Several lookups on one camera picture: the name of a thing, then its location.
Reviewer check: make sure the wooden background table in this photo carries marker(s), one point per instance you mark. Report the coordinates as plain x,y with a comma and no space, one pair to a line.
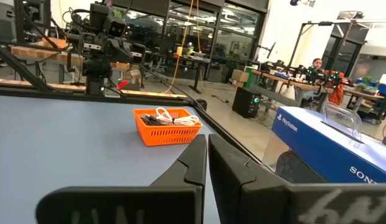
37,53

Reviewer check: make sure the cardboard box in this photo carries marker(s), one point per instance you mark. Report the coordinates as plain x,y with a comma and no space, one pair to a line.
240,75

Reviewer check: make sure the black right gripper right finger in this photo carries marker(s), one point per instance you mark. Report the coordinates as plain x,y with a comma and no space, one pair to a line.
258,199

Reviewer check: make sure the orange cloth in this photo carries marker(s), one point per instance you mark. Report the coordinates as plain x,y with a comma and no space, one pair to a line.
336,90

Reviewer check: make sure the blue playstation controller box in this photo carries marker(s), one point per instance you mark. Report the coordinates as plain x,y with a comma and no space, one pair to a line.
320,149

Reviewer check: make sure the green box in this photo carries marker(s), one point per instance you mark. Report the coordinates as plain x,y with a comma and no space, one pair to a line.
250,77

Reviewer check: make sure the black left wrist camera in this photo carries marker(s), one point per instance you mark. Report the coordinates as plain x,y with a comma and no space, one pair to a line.
115,27

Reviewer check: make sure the black aluminium table frame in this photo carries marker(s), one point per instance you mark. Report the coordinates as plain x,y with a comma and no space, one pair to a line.
87,97

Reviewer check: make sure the person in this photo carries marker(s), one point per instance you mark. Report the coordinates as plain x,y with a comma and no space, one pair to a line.
317,64

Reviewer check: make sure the long wooden workbench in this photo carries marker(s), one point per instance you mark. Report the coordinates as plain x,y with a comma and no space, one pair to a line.
292,81

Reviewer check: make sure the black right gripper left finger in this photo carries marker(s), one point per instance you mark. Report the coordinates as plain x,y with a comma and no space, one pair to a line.
124,205

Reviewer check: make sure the orange plastic basket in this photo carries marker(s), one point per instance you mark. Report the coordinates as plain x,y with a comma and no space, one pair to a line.
165,133

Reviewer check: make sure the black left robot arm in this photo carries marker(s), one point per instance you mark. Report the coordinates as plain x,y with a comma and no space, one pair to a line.
96,68

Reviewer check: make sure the black computer tower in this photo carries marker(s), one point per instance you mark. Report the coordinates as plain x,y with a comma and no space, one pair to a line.
244,102

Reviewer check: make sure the blue-grey table mat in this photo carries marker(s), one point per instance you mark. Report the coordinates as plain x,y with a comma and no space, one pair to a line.
71,140

